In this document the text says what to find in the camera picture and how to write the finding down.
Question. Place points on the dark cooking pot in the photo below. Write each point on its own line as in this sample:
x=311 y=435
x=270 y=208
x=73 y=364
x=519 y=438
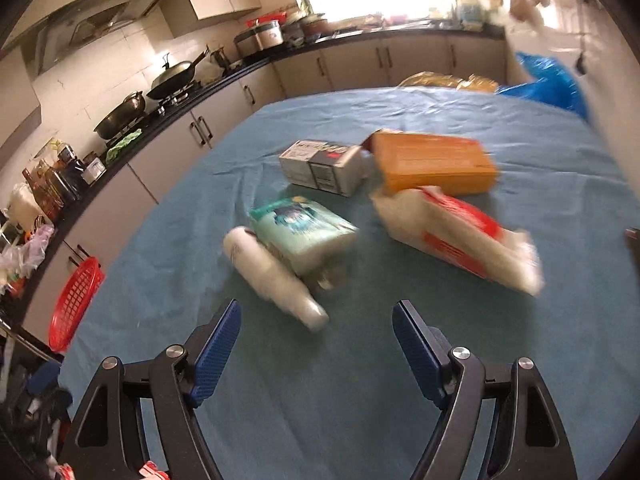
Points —
x=307 y=27

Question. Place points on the white plastic jug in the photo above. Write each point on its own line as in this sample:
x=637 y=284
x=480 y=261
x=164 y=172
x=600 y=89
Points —
x=25 y=207

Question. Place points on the dark frying pan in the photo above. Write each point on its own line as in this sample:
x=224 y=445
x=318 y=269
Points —
x=117 y=117

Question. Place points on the blue plastic bag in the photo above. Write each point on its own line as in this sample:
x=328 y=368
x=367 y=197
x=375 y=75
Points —
x=545 y=80

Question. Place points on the red basin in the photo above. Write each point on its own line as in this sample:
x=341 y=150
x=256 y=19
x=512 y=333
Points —
x=265 y=17

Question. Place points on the blue tablecloth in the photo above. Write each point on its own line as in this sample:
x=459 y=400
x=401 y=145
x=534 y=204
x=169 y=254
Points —
x=550 y=260

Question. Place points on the green cloth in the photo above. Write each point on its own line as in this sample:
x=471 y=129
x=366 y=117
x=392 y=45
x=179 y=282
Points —
x=122 y=146

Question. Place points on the black wok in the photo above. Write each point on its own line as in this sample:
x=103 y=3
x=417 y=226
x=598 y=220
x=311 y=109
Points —
x=172 y=77

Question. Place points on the white plastic bottle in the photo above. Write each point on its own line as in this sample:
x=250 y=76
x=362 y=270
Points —
x=265 y=270

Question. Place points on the gas stove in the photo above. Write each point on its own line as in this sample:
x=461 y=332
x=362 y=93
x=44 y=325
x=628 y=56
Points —
x=175 y=100

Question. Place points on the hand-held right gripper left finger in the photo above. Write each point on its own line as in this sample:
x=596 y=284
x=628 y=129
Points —
x=220 y=350

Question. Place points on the crumpled plastic bags on counter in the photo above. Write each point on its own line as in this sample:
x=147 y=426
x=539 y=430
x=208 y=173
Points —
x=25 y=255

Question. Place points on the red plastic basket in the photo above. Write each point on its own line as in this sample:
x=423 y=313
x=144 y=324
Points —
x=75 y=305

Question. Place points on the grey barcode box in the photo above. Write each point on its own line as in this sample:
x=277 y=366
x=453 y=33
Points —
x=320 y=165

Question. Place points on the range hood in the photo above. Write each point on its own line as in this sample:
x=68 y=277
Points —
x=100 y=15

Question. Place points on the dish soap bottle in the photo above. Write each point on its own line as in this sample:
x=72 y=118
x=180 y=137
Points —
x=470 y=16

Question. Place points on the orange medicine box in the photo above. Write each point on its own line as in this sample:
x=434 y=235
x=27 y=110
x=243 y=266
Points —
x=430 y=160

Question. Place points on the steel rice cooker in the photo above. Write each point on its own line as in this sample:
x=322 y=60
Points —
x=260 y=37

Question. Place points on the group of condiment bottles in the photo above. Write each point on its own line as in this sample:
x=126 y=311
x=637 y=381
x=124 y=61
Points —
x=60 y=185

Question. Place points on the yellow plastic bag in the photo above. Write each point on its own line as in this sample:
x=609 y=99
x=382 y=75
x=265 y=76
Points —
x=440 y=81

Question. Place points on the teal tissue packet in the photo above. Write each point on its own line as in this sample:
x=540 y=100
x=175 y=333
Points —
x=300 y=230

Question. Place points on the red and white packaging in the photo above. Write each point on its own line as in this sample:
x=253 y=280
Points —
x=450 y=235

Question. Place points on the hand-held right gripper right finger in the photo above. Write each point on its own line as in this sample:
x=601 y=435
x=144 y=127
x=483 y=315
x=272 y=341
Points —
x=417 y=355

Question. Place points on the beige base cabinets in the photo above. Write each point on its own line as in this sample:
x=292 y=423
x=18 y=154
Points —
x=165 y=170

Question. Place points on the black kitchen countertop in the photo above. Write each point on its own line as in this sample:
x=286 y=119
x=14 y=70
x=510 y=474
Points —
x=400 y=33

